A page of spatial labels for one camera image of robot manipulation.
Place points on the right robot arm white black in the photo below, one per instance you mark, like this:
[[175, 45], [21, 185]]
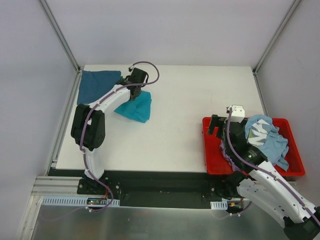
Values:
[[253, 147]]

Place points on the red plastic bin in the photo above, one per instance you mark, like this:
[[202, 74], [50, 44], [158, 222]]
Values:
[[217, 165]]

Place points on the right aluminium frame post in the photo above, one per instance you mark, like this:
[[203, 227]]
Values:
[[277, 34]]

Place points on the right white cable duct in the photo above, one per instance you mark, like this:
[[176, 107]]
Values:
[[219, 205]]

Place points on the teal t shirt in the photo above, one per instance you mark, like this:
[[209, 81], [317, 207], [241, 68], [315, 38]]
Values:
[[138, 110]]

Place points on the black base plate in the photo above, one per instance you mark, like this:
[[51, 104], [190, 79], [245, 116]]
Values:
[[155, 189]]

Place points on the left white cable duct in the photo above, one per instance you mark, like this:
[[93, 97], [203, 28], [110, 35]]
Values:
[[67, 201]]

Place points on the white cable duct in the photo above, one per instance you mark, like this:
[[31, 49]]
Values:
[[219, 205], [67, 201]]

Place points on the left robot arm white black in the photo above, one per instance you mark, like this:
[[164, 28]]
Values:
[[89, 128]]

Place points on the aluminium rail front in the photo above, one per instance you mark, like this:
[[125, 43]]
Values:
[[55, 186]]

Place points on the left aluminium frame post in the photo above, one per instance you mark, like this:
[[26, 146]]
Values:
[[59, 34]]

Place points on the aluminium frame post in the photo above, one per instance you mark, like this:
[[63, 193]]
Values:
[[59, 34], [277, 34]]

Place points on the lavender t shirt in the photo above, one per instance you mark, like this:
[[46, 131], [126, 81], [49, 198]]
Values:
[[228, 158]]

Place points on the folded dark blue t shirt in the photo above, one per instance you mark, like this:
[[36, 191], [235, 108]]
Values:
[[95, 84]]

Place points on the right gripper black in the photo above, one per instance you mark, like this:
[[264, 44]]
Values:
[[219, 127]]

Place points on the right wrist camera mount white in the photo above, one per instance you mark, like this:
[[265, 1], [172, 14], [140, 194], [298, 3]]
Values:
[[236, 113]]

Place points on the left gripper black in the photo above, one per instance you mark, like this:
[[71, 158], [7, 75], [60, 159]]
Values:
[[135, 91]]

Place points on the light blue t shirt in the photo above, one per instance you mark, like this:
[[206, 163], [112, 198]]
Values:
[[261, 132]]

